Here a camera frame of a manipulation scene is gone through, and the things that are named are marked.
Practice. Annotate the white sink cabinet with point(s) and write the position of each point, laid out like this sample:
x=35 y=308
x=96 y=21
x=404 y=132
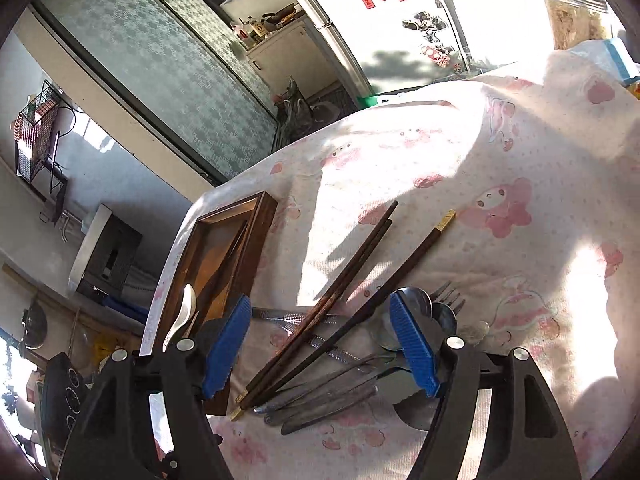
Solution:
x=105 y=255

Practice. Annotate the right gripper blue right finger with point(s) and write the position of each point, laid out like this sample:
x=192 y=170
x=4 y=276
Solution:
x=417 y=351

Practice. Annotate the smooth steel spoon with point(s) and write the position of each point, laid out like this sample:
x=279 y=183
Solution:
x=392 y=381

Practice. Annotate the white kitchen cabinet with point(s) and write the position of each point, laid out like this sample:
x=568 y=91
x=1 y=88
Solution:
x=294 y=52

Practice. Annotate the dark wooden tray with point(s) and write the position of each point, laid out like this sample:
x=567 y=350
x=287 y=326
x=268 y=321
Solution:
x=218 y=256

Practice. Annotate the pink patterned tablecloth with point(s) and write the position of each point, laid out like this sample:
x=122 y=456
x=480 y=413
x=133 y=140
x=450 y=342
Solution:
x=540 y=162

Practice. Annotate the white refrigerator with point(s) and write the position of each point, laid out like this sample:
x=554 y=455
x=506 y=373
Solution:
x=391 y=45

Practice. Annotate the black wire wall rack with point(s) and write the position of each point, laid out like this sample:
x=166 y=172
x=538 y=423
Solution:
x=35 y=149

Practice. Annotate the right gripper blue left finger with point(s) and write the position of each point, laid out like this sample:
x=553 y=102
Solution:
x=226 y=346

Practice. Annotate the black camera box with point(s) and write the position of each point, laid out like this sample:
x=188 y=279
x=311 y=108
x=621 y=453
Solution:
x=63 y=392

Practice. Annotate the wooden chopstick pair member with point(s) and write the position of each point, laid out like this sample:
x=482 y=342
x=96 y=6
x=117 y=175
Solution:
x=320 y=304

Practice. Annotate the plastic bag of vegetables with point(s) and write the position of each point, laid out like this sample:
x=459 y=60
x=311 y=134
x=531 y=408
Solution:
x=295 y=117

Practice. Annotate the frosted glass sliding door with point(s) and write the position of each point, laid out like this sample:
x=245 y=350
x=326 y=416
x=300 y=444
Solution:
x=177 y=64

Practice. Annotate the dark wooden chopstick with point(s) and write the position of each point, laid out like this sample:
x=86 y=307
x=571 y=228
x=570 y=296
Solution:
x=206 y=295

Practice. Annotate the steel fork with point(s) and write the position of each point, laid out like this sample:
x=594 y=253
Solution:
x=443 y=305

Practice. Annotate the small steel spoon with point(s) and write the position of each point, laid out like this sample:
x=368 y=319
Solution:
x=329 y=388

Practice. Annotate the white ceramic soup spoon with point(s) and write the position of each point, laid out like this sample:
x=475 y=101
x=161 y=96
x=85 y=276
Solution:
x=185 y=312

